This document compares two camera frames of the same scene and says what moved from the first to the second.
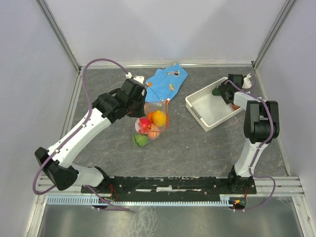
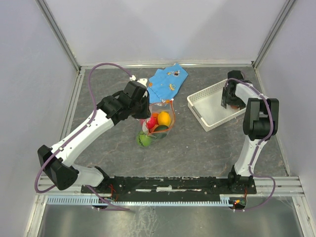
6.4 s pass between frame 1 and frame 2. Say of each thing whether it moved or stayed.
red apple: moved
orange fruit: moved
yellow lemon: moved
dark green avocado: moved
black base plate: stayed
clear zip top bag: moved
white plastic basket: stayed
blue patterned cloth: stayed
